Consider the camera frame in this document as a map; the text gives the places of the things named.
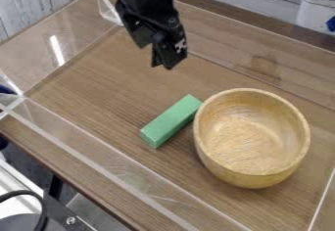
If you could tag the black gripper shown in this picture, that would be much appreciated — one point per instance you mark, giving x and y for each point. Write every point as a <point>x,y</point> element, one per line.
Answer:
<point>151,21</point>

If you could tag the green rectangular block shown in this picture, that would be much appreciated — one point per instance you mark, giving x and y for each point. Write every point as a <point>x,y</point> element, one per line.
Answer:
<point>159,129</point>

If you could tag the brown wooden bowl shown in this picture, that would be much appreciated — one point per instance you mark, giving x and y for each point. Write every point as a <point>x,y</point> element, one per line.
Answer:
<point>251,137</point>

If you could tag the white container at right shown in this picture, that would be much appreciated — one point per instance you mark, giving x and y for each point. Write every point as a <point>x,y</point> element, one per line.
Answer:
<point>316,16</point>

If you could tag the blue object at left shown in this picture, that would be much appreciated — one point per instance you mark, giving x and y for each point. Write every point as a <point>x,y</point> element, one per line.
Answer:
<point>5,90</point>

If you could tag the black table leg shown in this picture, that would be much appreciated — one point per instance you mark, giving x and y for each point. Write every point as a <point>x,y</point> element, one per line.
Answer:
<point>55,187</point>

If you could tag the clear acrylic corner bracket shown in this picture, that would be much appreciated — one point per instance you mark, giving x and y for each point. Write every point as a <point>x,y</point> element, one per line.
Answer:
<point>108,12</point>

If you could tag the clear acrylic barrier wall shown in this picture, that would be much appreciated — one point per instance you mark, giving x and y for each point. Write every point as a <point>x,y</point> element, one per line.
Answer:
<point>88,91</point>

